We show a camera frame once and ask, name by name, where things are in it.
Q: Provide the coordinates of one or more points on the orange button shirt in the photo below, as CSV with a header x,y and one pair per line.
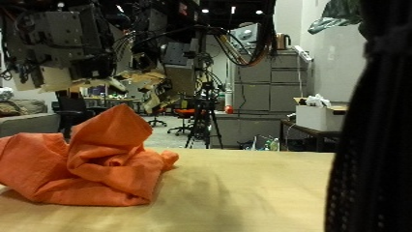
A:
x,y
102,161

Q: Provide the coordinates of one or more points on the grey box appliance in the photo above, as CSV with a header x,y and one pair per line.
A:
x,y
246,35

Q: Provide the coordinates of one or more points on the red ball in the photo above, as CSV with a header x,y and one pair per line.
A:
x,y
229,109

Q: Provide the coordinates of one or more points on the silver foil bundle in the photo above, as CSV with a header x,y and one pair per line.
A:
x,y
5,95

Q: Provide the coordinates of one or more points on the background work desk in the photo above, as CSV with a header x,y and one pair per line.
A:
x,y
106,101

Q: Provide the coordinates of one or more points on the black office chair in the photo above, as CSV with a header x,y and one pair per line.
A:
x,y
70,109

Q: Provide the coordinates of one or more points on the brown cushion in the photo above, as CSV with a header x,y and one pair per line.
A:
x,y
25,108

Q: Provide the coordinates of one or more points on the grey metal drawer cabinet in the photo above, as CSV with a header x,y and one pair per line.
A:
x,y
265,90

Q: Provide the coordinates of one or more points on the copper electric kettle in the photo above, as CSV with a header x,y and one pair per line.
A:
x,y
281,42

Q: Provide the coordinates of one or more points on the grey sofa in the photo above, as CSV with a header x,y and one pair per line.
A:
x,y
25,124

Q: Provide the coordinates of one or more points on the white power strip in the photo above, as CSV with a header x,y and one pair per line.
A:
x,y
302,52

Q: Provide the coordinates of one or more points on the green plastic bottle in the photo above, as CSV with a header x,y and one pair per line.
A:
x,y
274,145

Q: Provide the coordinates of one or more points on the white cardboard box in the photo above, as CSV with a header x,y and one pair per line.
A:
x,y
318,117

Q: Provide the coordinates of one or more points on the dark side table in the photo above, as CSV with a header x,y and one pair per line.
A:
x,y
314,132

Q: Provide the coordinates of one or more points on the black camera tripod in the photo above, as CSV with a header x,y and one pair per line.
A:
x,y
206,112

